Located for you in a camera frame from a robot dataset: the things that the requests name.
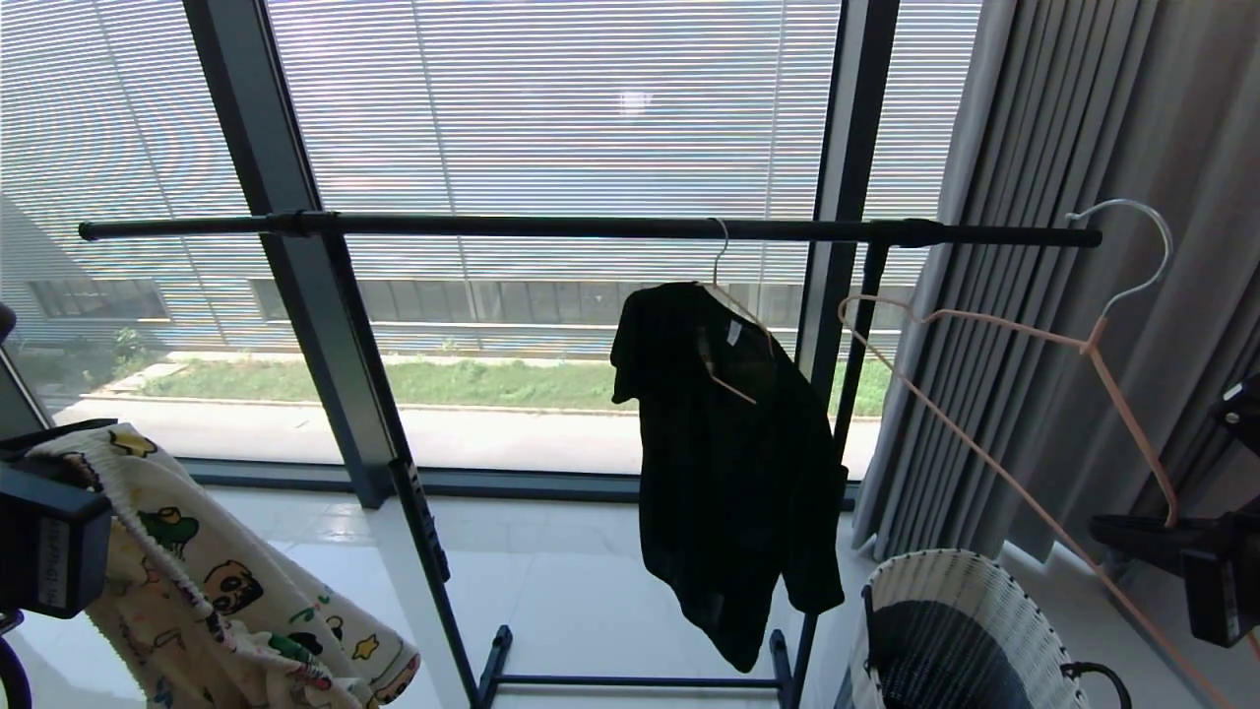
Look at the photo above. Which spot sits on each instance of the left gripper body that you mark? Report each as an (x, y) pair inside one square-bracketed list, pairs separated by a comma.
[(39, 542)]

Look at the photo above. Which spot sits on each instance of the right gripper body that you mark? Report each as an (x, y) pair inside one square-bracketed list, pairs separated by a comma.
[(1206, 591)]

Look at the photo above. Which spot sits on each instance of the cream printed garment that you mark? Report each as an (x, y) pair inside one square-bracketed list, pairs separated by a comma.
[(197, 591)]

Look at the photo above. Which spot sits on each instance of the pink clothes hanger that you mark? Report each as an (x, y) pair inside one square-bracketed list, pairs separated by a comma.
[(1132, 414), (719, 256)]

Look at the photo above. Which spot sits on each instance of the black garment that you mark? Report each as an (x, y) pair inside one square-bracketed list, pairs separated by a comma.
[(728, 492)]

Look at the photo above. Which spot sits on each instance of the white laundry basket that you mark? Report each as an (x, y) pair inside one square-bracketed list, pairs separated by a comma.
[(945, 581)]

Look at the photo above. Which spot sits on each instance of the black clothes rack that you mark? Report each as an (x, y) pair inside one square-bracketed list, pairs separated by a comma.
[(492, 226)]

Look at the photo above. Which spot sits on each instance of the beige curtain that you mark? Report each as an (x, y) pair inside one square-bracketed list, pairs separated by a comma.
[(1034, 148)]

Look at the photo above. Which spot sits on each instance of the window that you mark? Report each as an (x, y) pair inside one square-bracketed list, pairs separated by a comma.
[(541, 118)]

